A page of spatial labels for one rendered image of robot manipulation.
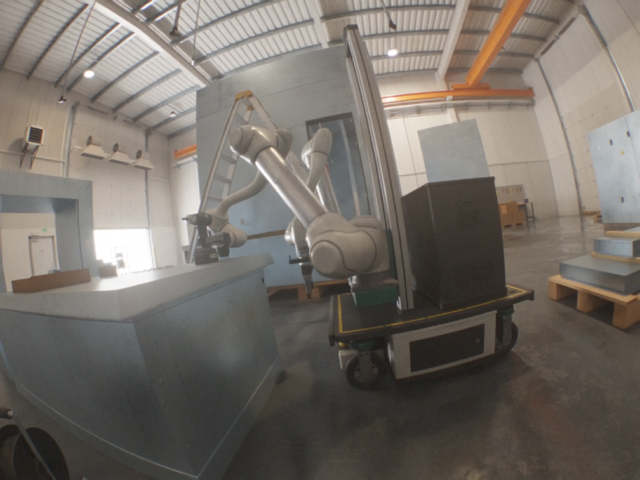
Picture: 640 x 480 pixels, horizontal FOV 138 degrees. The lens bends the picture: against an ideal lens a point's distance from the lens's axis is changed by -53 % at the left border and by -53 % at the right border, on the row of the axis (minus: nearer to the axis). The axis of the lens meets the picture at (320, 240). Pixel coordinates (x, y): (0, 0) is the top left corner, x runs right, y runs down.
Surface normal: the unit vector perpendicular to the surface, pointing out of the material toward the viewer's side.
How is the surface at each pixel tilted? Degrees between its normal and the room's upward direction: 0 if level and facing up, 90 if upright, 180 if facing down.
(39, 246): 90
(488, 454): 0
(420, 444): 0
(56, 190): 90
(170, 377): 90
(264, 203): 90
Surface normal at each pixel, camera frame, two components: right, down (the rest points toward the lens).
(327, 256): -0.49, 0.18
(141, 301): 0.85, -0.51
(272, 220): -0.19, 0.04
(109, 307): -0.18, -0.35
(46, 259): 0.97, -0.15
